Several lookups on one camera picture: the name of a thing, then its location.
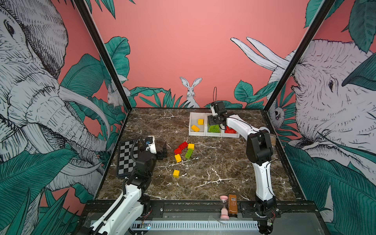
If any white three-compartment bin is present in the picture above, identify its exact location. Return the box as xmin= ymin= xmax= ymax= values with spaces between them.
xmin=189 ymin=112 xmax=240 ymax=138

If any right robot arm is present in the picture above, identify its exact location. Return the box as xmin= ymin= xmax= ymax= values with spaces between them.
xmin=208 ymin=101 xmax=276 ymax=218

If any brown spice jar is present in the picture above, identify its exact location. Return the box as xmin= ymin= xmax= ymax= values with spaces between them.
xmin=270 ymin=134 xmax=277 ymax=147

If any checkerboard calibration plate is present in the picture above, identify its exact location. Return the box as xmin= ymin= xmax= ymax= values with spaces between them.
xmin=117 ymin=140 xmax=136 ymax=179

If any white perforated rail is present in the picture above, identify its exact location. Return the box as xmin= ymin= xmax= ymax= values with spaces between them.
xmin=130 ymin=220 xmax=259 ymax=231

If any red arch lego piece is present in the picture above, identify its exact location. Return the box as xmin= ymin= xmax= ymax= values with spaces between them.
xmin=224 ymin=126 xmax=237 ymax=134

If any green lego brick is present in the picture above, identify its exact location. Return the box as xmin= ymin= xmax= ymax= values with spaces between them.
xmin=185 ymin=149 xmax=193 ymax=160
xmin=208 ymin=125 xmax=221 ymax=133

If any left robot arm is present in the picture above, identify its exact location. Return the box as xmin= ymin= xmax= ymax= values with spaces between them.
xmin=76 ymin=136 xmax=166 ymax=235

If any pink hourglass timer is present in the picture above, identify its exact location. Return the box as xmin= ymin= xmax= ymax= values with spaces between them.
xmin=220 ymin=195 xmax=229 ymax=220

